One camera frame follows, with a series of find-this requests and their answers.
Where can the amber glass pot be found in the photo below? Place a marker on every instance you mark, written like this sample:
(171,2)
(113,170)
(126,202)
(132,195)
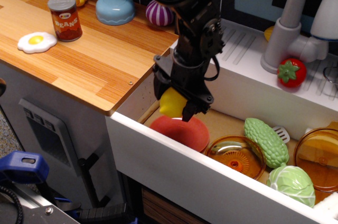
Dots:
(316,154)

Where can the grey toy oven door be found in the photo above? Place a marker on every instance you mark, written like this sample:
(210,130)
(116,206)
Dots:
(52,135)

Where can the amber glass lid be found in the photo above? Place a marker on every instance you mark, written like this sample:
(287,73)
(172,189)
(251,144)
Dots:
(238,153)

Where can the yellow toy lemon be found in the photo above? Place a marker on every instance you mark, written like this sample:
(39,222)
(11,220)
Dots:
(172,103)

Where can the red plastic plate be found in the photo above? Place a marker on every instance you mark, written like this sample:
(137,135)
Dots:
(193,134)

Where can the white bottle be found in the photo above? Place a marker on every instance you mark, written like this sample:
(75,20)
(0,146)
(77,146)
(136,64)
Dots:
(324,25)

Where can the blue upturned bowl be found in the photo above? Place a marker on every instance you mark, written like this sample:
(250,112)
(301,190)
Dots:
(115,12)

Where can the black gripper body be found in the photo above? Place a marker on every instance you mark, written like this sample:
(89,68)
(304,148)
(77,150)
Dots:
(187,79)

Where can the toy fried egg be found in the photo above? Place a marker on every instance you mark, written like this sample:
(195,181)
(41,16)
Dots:
(36,42)

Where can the green toy cabbage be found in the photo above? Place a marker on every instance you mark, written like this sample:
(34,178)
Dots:
(293,182)

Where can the white toy spatula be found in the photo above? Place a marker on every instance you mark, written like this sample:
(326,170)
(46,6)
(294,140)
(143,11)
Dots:
(282,133)

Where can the grey toy faucet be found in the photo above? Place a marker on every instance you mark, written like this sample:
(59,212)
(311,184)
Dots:
(286,40)

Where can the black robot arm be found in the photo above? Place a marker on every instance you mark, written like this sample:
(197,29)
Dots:
(200,40)

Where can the metal ring utensil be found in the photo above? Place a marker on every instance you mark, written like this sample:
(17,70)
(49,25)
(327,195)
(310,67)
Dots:
(330,74)

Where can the black oven handle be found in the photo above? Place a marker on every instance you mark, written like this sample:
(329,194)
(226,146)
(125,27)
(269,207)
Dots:
(85,164)

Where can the blue clamp handle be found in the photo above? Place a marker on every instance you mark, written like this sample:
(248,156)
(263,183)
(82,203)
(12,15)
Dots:
(24,168)

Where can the toy beans can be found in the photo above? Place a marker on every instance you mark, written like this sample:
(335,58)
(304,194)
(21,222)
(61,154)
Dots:
(65,19)

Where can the red toy tomato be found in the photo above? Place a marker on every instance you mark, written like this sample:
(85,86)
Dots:
(291,73)

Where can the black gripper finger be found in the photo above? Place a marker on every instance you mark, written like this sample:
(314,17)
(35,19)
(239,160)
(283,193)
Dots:
(162,81)
(195,106)

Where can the yellow toy behind faucet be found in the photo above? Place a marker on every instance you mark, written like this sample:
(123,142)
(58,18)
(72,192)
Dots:
(268,32)

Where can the green toy bitter gourd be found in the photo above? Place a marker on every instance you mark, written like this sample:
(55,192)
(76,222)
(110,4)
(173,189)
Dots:
(273,147)

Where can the purple striped toy onion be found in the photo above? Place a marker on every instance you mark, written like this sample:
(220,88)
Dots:
(158,14)

